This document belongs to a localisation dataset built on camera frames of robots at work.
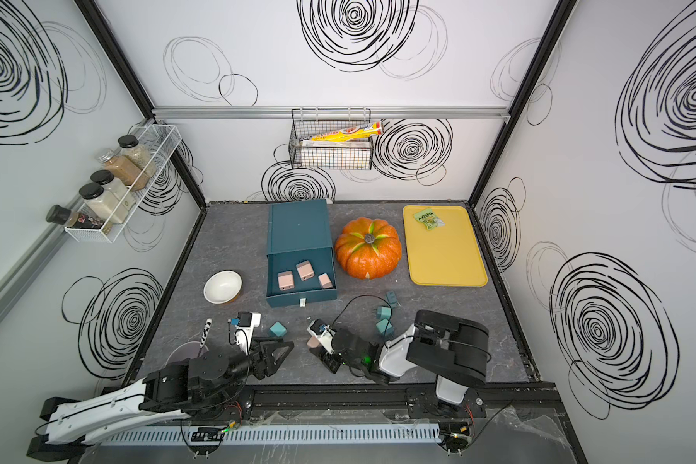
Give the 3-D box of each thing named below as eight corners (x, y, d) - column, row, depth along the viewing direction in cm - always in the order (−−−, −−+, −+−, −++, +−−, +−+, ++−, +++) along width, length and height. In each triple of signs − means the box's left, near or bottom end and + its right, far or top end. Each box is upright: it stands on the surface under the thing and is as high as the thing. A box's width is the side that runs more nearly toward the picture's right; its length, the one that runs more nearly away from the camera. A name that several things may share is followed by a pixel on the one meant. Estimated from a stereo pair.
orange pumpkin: (336, 285, 97) (334, 265, 88) (338, 240, 110) (336, 218, 100) (398, 285, 97) (403, 265, 88) (393, 240, 110) (397, 218, 100)
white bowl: (204, 309, 93) (197, 301, 89) (215, 278, 100) (209, 270, 96) (239, 309, 93) (234, 301, 89) (247, 278, 100) (243, 270, 96)
